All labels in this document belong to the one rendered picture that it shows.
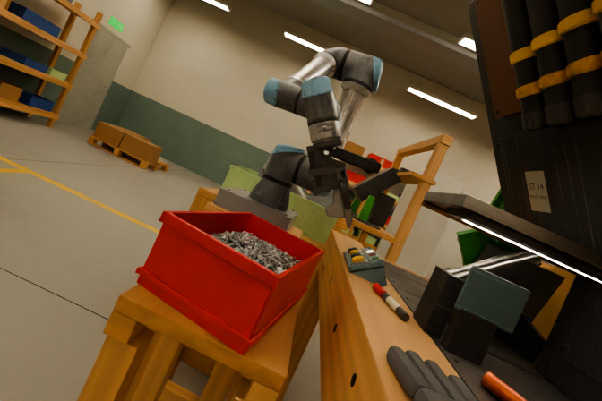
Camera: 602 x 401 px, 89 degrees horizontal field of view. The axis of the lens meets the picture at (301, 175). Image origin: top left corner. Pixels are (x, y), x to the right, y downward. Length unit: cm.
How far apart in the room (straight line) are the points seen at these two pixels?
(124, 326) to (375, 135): 776
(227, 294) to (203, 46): 861
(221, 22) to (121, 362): 877
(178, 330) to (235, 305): 8
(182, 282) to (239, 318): 10
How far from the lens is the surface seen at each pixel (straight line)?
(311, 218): 157
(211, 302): 49
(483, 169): 897
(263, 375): 50
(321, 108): 73
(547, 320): 118
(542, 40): 55
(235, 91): 836
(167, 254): 52
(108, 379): 59
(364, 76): 115
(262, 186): 110
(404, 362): 40
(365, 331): 48
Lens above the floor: 106
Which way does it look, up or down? level
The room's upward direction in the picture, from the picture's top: 25 degrees clockwise
